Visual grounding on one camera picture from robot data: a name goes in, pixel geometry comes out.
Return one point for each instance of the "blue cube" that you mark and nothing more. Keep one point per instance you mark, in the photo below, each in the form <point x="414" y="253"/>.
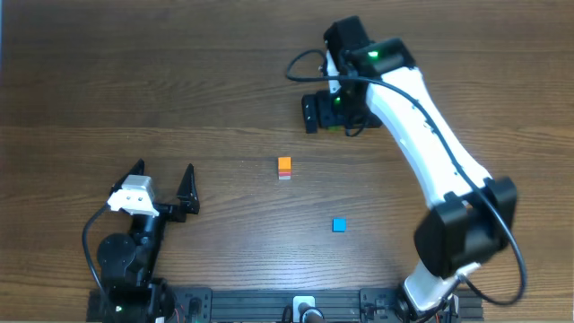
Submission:
<point x="339" y="224"/>

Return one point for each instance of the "mounting rail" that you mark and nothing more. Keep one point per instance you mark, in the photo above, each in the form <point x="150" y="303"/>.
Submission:
<point x="251" y="305"/>

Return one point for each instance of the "red cube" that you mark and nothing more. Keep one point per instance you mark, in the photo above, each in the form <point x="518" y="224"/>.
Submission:
<point x="284" y="173"/>

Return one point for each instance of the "orange cube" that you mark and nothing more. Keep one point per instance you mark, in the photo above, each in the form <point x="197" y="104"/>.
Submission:
<point x="284" y="163"/>

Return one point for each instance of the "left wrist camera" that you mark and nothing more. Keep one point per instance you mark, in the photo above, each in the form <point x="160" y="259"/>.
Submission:
<point x="134" y="197"/>

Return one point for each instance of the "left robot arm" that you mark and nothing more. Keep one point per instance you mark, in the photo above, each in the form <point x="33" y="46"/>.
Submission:
<point x="121" y="260"/>

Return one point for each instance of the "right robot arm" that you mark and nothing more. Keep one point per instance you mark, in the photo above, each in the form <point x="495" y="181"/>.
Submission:
<point x="421" y="134"/>

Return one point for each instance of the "green cube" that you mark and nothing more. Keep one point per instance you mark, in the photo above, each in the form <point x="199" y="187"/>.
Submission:
<point x="334" y="128"/>

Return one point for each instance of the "white cube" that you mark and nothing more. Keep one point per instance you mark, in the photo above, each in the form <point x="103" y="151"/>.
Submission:
<point x="284" y="177"/>

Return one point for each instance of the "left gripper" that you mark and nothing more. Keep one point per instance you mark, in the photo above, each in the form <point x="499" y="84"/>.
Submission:
<point x="172" y="212"/>

